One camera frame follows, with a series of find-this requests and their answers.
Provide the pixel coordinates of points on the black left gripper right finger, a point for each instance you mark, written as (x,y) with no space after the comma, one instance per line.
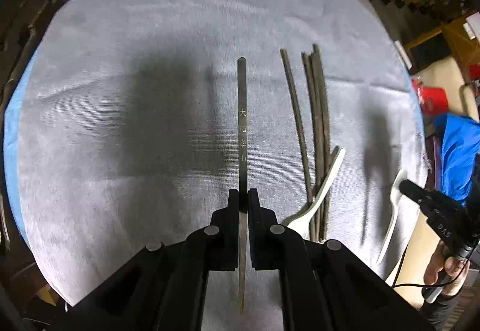
(272,245)

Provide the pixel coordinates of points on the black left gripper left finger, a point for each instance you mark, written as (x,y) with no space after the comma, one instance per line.
(216,247)

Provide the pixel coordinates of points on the white plastic spoon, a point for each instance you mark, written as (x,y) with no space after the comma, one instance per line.
(300,222)
(395,197)

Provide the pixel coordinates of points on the dark wooden chopstick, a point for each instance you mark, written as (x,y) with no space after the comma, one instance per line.
(242,180)

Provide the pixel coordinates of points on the blue cloth garment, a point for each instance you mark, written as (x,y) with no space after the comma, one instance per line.
(458,152)

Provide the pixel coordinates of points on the red plastic container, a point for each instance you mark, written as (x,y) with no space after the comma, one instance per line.
(433,100)

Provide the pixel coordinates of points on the grey towel cloth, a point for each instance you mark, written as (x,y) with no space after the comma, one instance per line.
(127,133)

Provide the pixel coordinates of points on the blue table cover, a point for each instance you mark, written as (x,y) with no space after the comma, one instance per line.
(10,145)

